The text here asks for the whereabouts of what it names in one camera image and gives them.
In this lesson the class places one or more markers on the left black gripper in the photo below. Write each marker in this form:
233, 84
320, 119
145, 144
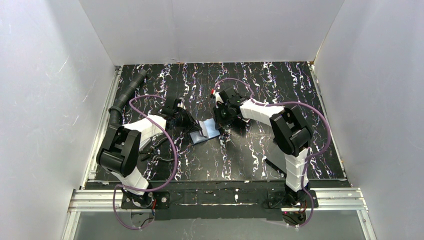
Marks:
185, 119

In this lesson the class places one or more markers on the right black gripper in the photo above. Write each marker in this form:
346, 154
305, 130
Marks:
224, 117

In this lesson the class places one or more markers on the white credit card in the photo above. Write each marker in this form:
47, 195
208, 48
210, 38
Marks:
203, 129

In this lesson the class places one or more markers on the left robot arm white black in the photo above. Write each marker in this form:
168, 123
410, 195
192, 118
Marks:
122, 143

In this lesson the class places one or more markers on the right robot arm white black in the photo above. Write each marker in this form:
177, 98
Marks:
292, 134

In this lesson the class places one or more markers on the grey flat card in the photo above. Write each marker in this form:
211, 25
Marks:
145, 139

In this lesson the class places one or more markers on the black pliers tool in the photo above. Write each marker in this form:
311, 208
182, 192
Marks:
153, 152

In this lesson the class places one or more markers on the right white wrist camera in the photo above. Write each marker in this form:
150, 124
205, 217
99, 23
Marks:
217, 98

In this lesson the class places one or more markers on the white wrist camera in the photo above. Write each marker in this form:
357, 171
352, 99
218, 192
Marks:
217, 98
180, 104

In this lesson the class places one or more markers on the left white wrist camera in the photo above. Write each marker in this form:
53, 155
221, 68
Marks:
180, 104

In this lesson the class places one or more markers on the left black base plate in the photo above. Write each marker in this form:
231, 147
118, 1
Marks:
145, 200

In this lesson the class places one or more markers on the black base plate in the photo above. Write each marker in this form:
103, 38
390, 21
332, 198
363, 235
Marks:
277, 199
145, 200

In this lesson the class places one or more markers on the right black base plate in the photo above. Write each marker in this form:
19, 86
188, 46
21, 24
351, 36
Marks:
277, 199

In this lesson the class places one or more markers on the aluminium frame rail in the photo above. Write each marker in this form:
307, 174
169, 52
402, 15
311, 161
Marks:
219, 213

